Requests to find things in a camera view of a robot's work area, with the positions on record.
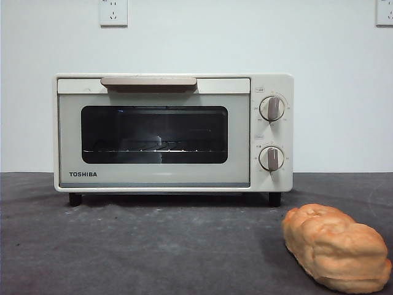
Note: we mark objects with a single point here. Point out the golden bread loaf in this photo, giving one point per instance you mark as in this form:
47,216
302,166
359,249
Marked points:
334,249

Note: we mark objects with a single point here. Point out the beige oven knob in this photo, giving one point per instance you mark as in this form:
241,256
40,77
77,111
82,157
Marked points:
271,108
271,158

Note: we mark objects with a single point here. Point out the black oven foot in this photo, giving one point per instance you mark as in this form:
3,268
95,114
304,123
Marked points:
274,199
75,199

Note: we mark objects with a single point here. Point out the cream Toshiba toaster oven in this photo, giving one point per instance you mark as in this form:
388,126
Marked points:
273,86

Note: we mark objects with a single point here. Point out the white wall socket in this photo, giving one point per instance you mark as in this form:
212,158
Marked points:
385,13
113,13

